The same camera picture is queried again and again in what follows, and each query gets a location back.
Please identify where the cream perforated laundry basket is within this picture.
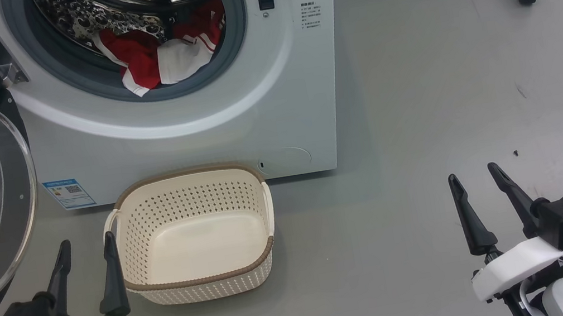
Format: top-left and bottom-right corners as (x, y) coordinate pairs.
(95, 156), (287, 316)

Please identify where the red white striped jersey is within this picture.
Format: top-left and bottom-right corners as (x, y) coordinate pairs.
(147, 0), (235, 86)

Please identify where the blue energy label sticker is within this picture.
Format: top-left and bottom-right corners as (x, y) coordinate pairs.
(41, 175), (98, 214)

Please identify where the white washing machine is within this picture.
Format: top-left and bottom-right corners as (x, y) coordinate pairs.
(0, 0), (368, 223)

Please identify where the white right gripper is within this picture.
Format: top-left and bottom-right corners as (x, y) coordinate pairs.
(446, 151), (563, 306)

